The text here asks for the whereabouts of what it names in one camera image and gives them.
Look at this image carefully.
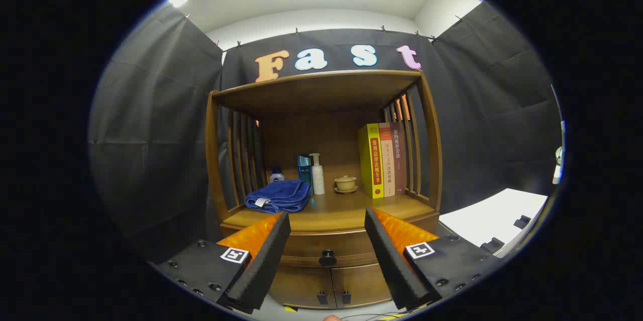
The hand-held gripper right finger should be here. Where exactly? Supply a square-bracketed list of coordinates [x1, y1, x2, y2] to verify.
[364, 207, 503, 310]

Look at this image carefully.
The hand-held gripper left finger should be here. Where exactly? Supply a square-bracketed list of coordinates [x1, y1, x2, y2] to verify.
[151, 210, 292, 314]

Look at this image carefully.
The wooden drawer with black knob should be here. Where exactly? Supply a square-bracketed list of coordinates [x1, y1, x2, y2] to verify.
[221, 213, 440, 267]

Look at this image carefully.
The wooden cabinet door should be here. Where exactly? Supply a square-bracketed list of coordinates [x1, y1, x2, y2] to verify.
[269, 266, 332, 309]
[331, 263, 392, 307]

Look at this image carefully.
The wooden countertop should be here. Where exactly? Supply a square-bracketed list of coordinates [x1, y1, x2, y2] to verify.
[224, 180, 435, 234]

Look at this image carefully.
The wooden cabinet with slatted sides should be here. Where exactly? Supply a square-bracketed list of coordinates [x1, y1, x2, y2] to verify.
[205, 70, 444, 310]

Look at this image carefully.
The blue folded towel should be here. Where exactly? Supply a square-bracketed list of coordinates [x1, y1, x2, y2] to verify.
[245, 179, 312, 214]

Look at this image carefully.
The beige lidded teacup with saucer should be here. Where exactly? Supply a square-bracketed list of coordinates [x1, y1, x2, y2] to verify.
[335, 175, 359, 194]

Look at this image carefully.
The teal bottle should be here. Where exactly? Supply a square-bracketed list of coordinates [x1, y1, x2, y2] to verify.
[297, 155, 313, 193]

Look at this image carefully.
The white pump bottle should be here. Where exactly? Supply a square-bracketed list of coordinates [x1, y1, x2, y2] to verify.
[309, 153, 326, 195]

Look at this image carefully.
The cream and orange book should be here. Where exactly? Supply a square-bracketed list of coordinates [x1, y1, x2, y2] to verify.
[378, 123, 396, 197]

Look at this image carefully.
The brown book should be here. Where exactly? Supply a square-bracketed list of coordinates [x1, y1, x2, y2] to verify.
[390, 122, 407, 195]

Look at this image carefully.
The yellow book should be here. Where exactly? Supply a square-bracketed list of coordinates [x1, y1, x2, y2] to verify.
[358, 123, 385, 199]

